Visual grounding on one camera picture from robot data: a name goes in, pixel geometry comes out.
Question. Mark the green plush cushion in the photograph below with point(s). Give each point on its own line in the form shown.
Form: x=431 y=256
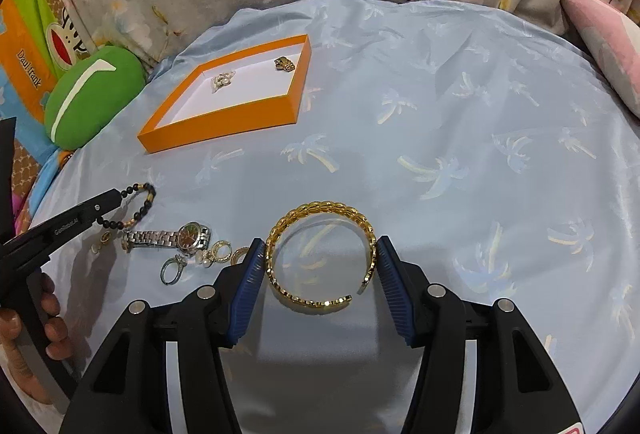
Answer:
x=100 y=98

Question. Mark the person's left hand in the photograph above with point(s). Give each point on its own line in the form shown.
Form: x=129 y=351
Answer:
x=56 y=334

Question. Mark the pearl brooch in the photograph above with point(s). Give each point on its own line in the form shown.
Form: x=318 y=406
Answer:
x=222 y=80

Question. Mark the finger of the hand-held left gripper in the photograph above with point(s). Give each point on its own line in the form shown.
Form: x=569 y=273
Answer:
x=75 y=220

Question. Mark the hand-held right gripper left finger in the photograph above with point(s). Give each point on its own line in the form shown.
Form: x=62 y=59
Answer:
x=247 y=284

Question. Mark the orange cartoon printed blanket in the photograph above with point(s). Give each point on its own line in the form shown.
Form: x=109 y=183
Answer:
x=25 y=63

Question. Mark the pink pillow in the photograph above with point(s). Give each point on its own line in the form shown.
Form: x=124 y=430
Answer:
x=610 y=48

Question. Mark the pearl hoop earring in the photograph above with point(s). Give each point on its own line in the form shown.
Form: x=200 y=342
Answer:
x=220 y=248

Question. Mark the small gold earring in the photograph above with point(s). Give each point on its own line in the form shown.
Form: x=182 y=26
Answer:
x=102 y=240

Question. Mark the gold wristwatch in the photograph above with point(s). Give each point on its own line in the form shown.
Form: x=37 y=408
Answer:
x=285 y=64

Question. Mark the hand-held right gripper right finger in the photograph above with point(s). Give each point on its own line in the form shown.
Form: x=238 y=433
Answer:
x=392 y=284

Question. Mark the orange jewelry box tray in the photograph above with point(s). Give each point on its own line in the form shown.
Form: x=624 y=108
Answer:
x=200 y=126

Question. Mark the light blue palm-print sheet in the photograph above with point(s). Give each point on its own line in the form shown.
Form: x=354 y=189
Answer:
x=450 y=113

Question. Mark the silver wristwatch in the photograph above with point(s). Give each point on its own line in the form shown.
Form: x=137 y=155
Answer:
x=165 y=239

